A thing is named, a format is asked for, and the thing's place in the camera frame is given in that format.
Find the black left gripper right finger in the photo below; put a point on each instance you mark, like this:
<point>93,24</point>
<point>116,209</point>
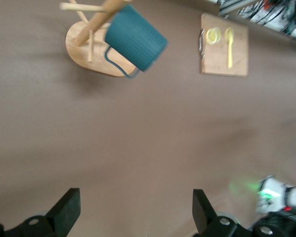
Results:
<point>204,219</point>

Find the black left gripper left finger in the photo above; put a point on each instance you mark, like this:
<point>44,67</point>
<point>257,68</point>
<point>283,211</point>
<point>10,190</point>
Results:
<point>61,217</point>

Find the teal cup with yellow inside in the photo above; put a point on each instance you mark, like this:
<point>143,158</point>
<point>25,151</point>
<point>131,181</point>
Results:
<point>135,37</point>

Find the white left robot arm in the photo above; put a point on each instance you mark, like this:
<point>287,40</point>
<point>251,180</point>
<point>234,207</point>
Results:
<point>278,195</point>

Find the wooden cup rack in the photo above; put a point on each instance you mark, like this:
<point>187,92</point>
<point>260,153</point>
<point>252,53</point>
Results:
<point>79,49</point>

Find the yellow plastic fork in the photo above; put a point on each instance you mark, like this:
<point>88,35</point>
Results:
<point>230,54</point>

